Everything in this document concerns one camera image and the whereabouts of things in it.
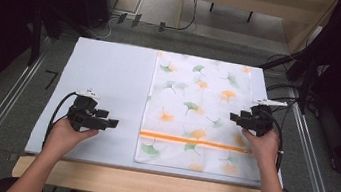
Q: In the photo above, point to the white board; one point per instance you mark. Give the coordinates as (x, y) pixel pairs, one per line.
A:
(111, 71)

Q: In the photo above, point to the leaf print mesh zipper bag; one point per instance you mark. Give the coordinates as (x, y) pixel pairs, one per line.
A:
(196, 113)

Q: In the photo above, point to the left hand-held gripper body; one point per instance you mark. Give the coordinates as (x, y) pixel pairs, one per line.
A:
(81, 117)

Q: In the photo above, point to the black metal stand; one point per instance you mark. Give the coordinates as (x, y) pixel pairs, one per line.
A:
(306, 85)

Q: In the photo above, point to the person's right hand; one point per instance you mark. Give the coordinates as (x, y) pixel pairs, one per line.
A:
(265, 148)

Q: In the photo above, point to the light wooden table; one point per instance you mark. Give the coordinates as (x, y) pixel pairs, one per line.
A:
(145, 186)

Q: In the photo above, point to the person's left hand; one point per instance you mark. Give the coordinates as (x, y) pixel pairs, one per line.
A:
(61, 139)

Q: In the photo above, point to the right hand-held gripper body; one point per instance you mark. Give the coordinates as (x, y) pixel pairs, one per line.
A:
(259, 122)

